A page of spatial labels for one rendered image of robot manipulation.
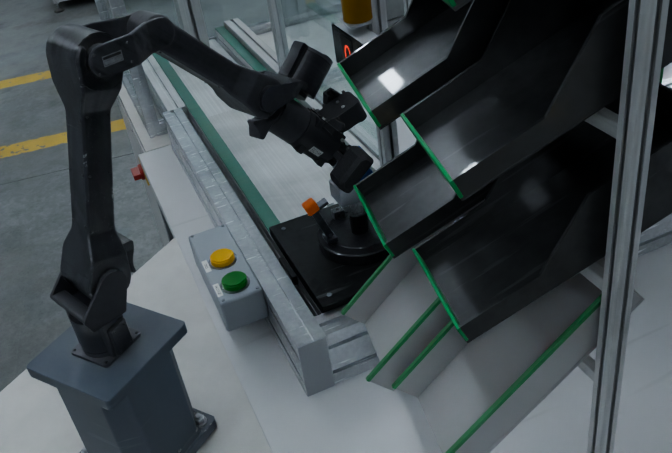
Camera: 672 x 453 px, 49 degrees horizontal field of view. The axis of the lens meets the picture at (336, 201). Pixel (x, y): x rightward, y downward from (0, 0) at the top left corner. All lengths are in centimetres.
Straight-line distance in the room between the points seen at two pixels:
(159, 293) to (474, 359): 68
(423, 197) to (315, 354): 33
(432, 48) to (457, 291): 25
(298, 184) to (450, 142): 84
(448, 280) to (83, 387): 46
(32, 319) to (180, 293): 161
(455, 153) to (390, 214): 23
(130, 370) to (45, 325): 194
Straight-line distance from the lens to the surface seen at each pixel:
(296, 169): 154
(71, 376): 98
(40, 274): 315
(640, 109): 61
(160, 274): 143
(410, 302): 97
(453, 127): 69
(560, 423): 109
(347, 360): 112
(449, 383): 90
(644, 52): 59
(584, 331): 77
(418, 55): 80
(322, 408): 111
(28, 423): 126
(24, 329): 291
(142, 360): 96
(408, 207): 86
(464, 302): 74
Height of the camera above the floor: 169
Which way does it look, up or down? 33 degrees down
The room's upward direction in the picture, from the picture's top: 9 degrees counter-clockwise
